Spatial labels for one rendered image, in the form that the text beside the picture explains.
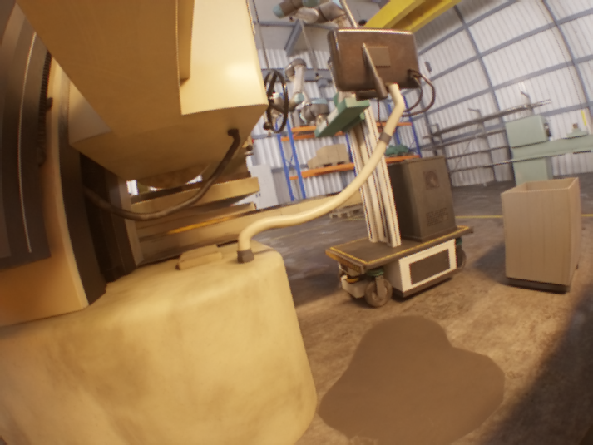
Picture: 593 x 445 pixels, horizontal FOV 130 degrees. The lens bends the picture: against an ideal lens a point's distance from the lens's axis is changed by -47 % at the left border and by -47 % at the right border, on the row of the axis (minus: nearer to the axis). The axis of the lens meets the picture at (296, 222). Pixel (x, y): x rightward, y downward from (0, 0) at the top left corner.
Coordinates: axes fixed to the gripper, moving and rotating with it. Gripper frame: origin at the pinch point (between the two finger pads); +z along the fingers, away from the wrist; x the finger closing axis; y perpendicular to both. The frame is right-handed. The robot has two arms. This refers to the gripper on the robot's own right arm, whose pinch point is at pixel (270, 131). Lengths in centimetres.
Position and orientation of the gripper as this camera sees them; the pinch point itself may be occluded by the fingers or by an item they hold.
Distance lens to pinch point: 189.6
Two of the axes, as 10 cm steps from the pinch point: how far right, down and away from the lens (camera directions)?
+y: 9.5, 1.7, 2.6
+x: -2.8, 1.1, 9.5
